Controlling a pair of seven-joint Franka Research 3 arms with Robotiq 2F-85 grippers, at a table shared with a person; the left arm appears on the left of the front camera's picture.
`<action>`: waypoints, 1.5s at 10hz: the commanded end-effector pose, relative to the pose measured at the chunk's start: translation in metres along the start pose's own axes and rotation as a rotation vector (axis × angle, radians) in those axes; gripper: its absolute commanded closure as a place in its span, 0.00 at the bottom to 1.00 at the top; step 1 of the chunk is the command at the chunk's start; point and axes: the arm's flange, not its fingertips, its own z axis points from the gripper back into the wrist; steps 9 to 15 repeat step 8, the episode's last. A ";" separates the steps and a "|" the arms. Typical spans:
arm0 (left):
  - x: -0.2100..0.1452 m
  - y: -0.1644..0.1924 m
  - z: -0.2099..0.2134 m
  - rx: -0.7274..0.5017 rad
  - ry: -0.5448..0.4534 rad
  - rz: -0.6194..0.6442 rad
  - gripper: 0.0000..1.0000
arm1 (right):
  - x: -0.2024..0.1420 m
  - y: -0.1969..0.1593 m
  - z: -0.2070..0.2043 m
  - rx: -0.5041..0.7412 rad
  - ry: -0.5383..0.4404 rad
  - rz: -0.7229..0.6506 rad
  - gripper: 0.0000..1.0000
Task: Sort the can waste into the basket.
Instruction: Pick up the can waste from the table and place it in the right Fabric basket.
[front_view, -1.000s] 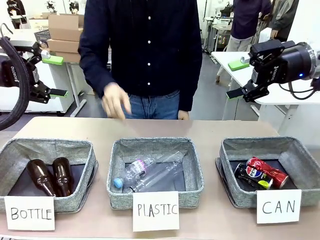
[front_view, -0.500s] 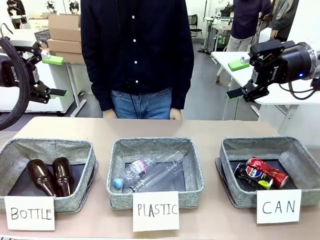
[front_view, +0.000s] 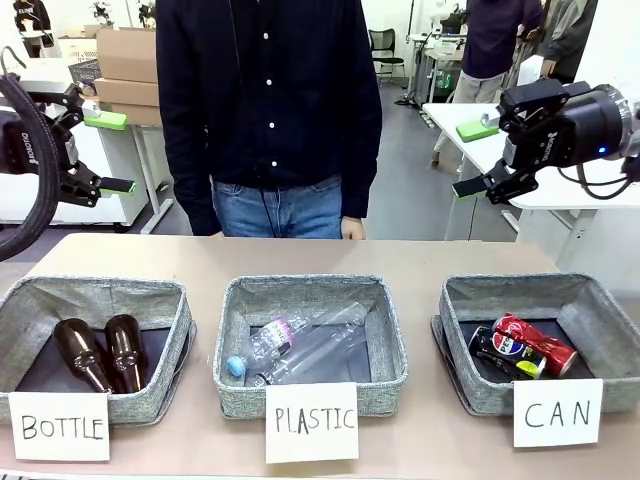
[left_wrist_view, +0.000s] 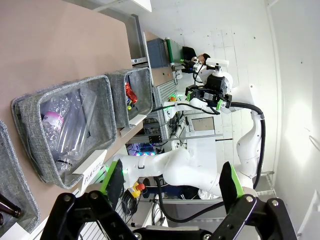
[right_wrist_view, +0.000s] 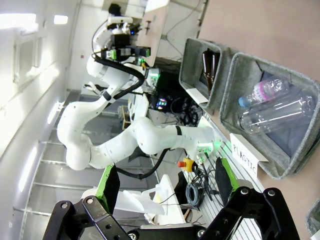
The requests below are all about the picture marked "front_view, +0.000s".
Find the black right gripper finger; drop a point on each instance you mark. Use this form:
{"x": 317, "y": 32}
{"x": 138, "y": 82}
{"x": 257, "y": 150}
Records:
{"x": 515, "y": 185}
{"x": 530, "y": 100}

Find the person in black hoodie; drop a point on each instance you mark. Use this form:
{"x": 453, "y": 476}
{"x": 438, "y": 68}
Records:
{"x": 32, "y": 25}

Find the clear plastic bottle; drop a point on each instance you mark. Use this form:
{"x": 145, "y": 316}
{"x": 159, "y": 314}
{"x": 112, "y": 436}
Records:
{"x": 330, "y": 335}

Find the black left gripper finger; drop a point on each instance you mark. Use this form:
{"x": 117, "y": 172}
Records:
{"x": 107, "y": 121}
{"x": 115, "y": 187}

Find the person's left forearm navy sleeve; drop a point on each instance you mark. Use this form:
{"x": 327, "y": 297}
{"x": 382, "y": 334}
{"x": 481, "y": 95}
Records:
{"x": 362, "y": 175}

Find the person's left hand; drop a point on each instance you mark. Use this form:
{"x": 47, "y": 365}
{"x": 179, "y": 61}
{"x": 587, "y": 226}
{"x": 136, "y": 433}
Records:
{"x": 354, "y": 230}

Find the white desk with cabinet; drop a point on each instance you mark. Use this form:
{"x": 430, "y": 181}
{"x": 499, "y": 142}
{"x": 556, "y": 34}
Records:
{"x": 125, "y": 165}

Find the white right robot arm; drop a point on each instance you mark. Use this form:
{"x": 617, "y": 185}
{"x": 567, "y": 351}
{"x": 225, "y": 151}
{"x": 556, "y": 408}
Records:
{"x": 634, "y": 125}

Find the person in grey jacket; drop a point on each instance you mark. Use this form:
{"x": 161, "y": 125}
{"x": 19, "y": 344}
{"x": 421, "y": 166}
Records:
{"x": 570, "y": 35}

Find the large cardboard box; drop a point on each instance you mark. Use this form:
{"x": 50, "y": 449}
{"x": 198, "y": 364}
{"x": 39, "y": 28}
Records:
{"x": 125, "y": 55}

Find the small cardboard box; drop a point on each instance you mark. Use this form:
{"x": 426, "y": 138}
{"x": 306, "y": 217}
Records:
{"x": 142, "y": 115}

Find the flat cardboard box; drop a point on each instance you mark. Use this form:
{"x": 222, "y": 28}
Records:
{"x": 127, "y": 92}

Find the grey fabric basket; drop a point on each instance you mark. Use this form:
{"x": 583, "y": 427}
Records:
{"x": 150, "y": 405}
{"x": 620, "y": 325}
{"x": 240, "y": 400}

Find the person's right forearm navy sleeve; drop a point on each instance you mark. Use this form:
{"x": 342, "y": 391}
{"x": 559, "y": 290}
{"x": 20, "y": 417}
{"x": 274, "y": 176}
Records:
{"x": 192, "y": 200}

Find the crushed red cola can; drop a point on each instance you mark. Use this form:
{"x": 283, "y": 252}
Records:
{"x": 542, "y": 342}

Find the black office chair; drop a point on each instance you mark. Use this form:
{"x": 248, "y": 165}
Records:
{"x": 387, "y": 47}

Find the white perforated crate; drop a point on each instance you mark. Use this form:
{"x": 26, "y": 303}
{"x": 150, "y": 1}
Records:
{"x": 77, "y": 50}

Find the black Pepsi can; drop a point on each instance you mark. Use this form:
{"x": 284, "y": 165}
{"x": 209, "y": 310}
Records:
{"x": 505, "y": 352}

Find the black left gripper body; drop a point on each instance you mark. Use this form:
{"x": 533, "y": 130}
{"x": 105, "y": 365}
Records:
{"x": 17, "y": 147}

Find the brown glass bottle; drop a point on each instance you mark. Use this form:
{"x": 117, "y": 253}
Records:
{"x": 125, "y": 345}
{"x": 77, "y": 345}

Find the person in navy shirt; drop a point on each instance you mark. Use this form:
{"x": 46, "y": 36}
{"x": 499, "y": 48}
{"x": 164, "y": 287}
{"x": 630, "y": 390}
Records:
{"x": 270, "y": 100}

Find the equipment cart green light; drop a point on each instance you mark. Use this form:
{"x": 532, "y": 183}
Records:
{"x": 442, "y": 70}

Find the white paper sign PLASTIC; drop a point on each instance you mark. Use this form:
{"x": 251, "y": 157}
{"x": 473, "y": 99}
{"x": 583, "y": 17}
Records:
{"x": 312, "y": 422}

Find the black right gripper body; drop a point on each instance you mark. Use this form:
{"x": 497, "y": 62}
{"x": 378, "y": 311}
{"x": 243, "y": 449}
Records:
{"x": 575, "y": 130}

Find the white paper sign BOTTLE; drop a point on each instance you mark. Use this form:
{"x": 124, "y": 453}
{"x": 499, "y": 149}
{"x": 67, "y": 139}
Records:
{"x": 60, "y": 425}

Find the white paper sign CAN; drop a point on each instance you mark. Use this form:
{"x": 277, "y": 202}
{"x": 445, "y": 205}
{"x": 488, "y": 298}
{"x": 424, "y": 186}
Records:
{"x": 557, "y": 412}

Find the plastic bottle pink label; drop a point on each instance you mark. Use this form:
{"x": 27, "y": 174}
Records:
{"x": 270, "y": 340}

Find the person in beige trousers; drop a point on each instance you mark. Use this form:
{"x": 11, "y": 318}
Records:
{"x": 495, "y": 40}

